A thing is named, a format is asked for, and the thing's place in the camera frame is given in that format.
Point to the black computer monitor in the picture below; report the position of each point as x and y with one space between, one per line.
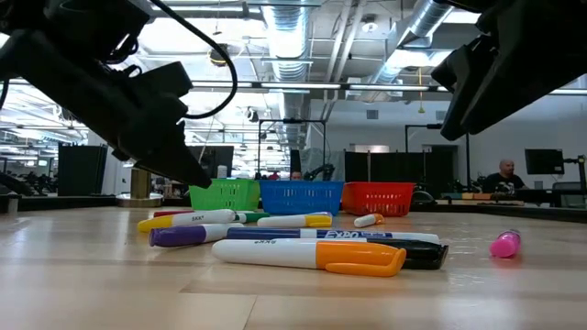
545 161

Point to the orange cap white marker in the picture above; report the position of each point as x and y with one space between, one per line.
357 256
364 221

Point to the black metal frame stand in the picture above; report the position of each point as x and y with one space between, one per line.
259 146
406 151

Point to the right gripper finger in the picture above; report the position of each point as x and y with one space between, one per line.
477 110

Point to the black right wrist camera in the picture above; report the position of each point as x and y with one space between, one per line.
458 69

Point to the white container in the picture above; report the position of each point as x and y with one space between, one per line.
222 172

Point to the yellow cap white marker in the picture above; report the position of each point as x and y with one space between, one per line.
156 223
318 221

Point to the person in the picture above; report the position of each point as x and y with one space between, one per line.
504 181
296 175

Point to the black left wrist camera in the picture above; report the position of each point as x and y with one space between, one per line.
165 80

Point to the black partition panel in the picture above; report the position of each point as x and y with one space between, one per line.
82 169

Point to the purple cap white marker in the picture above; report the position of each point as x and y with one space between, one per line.
174 236

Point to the thin green Expo marker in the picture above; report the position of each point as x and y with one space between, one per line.
257 216

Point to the black cap white marker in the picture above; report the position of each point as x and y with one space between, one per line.
426 254

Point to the green plastic basket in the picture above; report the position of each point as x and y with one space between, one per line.
229 194

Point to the small black desk robot arm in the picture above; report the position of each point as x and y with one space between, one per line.
321 170
463 185

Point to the dark flat screen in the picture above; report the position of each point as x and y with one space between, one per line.
222 158

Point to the pink cap white marker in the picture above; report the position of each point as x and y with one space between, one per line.
504 245

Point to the black partition wall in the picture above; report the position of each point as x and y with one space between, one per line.
390 167

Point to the thin red Expo marker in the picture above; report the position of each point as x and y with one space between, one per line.
169 213

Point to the blue plastic basket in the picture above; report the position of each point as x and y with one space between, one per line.
300 197

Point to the red plastic basket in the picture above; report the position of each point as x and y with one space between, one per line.
378 199

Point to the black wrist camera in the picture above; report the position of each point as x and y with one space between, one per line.
458 69
165 80

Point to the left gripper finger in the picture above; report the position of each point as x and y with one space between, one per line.
174 156

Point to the long ceiling light strip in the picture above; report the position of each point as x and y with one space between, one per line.
298 85
568 91
220 84
390 87

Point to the silver ribbed air duct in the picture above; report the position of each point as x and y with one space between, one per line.
289 41
428 16

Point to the black ceiling-mounted camera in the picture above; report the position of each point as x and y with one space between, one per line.
219 57

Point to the thin blue Expo marker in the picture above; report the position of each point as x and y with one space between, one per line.
275 233

